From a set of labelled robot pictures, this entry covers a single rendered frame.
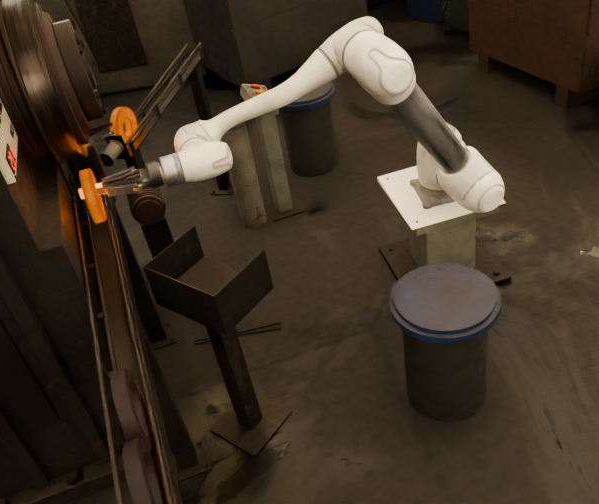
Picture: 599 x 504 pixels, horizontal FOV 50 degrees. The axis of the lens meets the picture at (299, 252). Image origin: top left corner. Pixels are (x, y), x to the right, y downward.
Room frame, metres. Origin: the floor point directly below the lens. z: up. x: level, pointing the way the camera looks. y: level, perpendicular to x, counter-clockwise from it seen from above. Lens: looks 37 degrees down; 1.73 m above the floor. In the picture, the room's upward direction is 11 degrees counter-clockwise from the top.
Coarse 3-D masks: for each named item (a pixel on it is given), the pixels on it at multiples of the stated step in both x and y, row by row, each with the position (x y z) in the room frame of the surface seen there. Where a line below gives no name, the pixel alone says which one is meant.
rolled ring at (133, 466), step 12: (132, 444) 0.80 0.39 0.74; (144, 444) 0.84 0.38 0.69; (132, 456) 0.77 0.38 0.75; (144, 456) 0.82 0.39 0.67; (132, 468) 0.74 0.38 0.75; (144, 468) 0.75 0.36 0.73; (132, 480) 0.72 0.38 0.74; (144, 480) 0.72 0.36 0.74; (156, 480) 0.80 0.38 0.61; (132, 492) 0.70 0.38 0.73; (144, 492) 0.70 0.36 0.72; (156, 492) 0.78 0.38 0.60
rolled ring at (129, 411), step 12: (120, 372) 0.98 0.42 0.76; (120, 384) 0.94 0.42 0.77; (132, 384) 1.00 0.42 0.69; (120, 396) 0.91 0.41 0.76; (132, 396) 1.00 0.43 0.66; (120, 408) 0.89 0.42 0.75; (132, 408) 0.89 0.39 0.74; (144, 408) 1.00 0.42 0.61; (120, 420) 0.87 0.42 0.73; (132, 420) 0.87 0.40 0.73; (144, 420) 0.96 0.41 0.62; (132, 432) 0.86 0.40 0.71; (144, 432) 0.93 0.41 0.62
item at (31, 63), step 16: (16, 0) 1.81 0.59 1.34; (32, 0) 1.97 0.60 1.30; (16, 16) 1.73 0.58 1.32; (16, 32) 1.69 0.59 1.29; (32, 32) 1.68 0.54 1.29; (16, 48) 1.66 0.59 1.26; (32, 48) 1.66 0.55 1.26; (32, 64) 1.63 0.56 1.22; (32, 80) 1.62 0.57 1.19; (48, 80) 1.61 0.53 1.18; (32, 96) 1.60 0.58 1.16; (48, 96) 1.61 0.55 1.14; (48, 112) 1.61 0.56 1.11; (64, 112) 1.63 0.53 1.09; (48, 128) 1.61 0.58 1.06; (64, 128) 1.62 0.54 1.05; (64, 144) 1.64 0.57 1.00; (80, 144) 1.69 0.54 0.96
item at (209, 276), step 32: (160, 256) 1.44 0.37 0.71; (192, 256) 1.51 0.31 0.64; (256, 256) 1.34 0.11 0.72; (160, 288) 1.36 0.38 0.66; (192, 288) 1.27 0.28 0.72; (224, 288) 1.24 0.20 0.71; (256, 288) 1.32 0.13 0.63; (224, 320) 1.22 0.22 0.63; (224, 352) 1.36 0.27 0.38; (224, 416) 1.44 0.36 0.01; (256, 416) 1.38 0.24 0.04; (288, 416) 1.39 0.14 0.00; (256, 448) 1.28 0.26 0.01
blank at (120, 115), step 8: (112, 112) 2.31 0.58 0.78; (120, 112) 2.31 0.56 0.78; (128, 112) 2.36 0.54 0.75; (112, 120) 2.28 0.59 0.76; (120, 120) 2.29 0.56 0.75; (128, 120) 2.35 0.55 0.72; (136, 120) 2.39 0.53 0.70; (112, 128) 2.27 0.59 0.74; (120, 128) 2.28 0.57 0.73; (128, 128) 2.36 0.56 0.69; (128, 136) 2.31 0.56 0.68
